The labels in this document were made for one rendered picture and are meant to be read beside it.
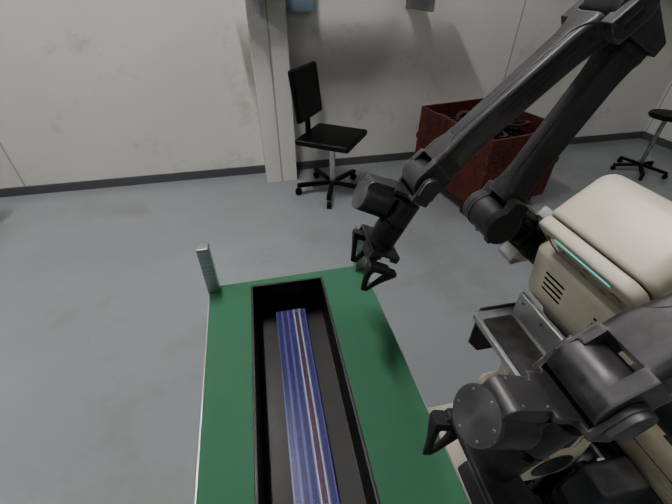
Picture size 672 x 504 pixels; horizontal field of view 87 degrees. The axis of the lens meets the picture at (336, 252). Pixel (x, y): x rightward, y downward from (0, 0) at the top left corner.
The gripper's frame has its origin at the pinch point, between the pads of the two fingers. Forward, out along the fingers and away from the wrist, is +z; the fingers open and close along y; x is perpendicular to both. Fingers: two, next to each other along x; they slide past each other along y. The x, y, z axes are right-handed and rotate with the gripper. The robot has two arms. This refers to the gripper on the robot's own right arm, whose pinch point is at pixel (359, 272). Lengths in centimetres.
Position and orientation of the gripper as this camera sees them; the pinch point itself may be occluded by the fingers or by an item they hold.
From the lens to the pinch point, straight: 78.8
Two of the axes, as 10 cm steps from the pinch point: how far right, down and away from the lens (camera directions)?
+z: -4.4, 7.5, 4.8
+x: 8.8, 2.5, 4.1
